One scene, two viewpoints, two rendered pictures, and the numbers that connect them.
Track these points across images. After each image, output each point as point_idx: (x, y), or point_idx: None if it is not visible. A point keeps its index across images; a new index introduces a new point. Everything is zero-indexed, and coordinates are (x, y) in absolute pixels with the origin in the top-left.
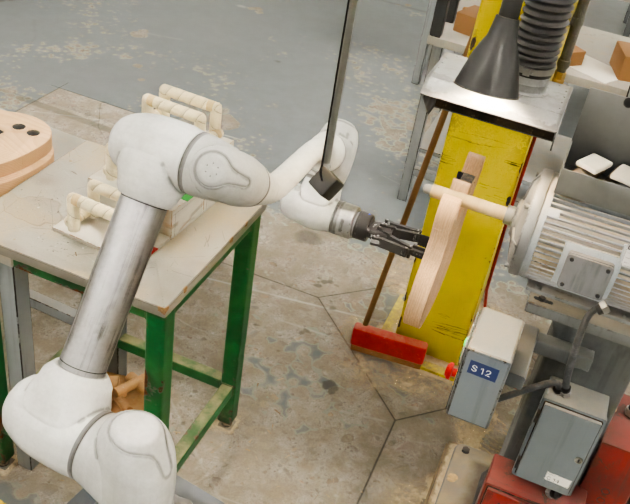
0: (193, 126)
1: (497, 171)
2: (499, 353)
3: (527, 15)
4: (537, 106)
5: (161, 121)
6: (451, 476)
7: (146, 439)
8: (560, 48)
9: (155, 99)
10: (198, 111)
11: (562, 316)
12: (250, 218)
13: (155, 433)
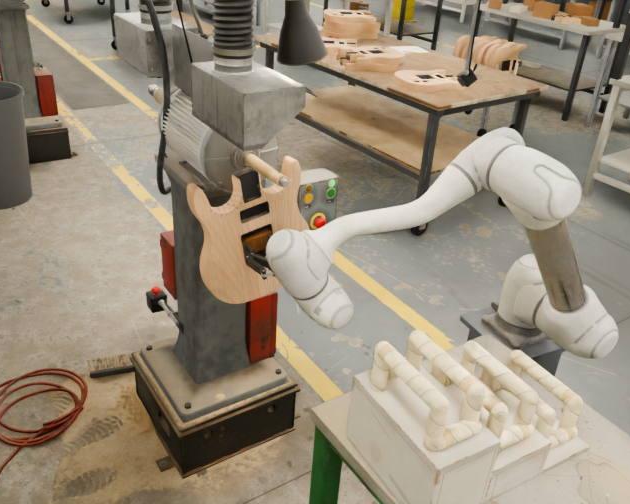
0: (515, 150)
1: None
2: (324, 170)
3: (251, 5)
4: (256, 62)
5: (543, 155)
6: (220, 396)
7: (532, 255)
8: None
9: (469, 373)
10: (420, 334)
11: None
12: (349, 391)
13: (525, 255)
